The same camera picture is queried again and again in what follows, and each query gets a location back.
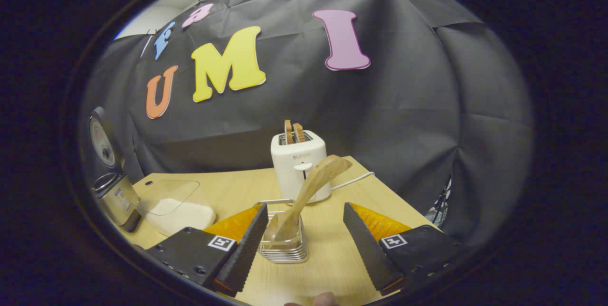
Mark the black backdrop cloth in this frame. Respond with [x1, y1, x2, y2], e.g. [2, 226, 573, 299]
[81, 0, 535, 249]

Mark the clear plastic container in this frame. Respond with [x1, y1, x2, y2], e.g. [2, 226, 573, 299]
[135, 180, 217, 238]

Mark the silver black rice cooker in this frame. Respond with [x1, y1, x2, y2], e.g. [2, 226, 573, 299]
[88, 106, 142, 233]

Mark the metal wire chopstick holder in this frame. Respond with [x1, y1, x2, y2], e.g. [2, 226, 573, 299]
[256, 199, 309, 264]

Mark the white toaster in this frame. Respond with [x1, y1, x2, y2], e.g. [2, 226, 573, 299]
[271, 129, 332, 203]

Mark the dark striped object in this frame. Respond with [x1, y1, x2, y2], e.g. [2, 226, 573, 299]
[425, 178, 452, 228]

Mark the wooden spoon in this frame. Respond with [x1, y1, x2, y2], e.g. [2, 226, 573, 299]
[264, 154, 353, 249]

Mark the white power cable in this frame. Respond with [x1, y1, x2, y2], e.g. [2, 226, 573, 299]
[331, 172, 376, 191]

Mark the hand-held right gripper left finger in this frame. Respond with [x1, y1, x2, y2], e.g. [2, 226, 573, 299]
[135, 203, 269, 297]

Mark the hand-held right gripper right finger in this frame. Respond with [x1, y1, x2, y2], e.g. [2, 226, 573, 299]
[343, 202, 459, 296]

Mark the white rice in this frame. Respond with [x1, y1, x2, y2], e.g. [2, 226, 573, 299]
[145, 198, 217, 236]

